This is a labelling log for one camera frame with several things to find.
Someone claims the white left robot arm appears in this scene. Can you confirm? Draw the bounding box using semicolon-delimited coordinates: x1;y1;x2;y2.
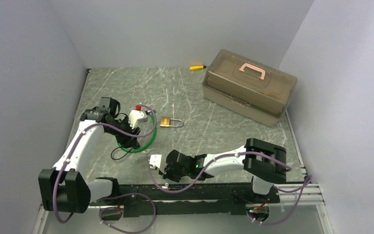
38;97;148;214

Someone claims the small silver key pair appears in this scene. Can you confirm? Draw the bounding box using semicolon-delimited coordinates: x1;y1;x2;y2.
143;148;154;155

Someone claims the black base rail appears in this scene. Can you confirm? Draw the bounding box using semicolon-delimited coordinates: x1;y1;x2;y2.
90;182;280;217

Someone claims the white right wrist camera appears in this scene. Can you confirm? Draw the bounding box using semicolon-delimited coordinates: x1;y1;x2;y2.
149;155;163;170

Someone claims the yellow screwdriver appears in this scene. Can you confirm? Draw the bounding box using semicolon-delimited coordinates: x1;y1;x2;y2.
189;65;206;71

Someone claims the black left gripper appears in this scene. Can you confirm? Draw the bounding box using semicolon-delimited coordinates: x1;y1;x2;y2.
106;115;141;148

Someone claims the translucent brown toolbox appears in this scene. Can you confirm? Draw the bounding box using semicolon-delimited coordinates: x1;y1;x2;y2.
202;49;298;127

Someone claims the brass padlock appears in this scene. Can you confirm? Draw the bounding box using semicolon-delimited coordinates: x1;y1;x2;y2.
160;117;184;128

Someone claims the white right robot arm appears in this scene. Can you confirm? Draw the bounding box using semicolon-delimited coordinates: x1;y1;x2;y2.
150;138;292;202

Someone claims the green cable lock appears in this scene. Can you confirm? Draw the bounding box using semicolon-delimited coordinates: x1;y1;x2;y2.
115;110;157;154

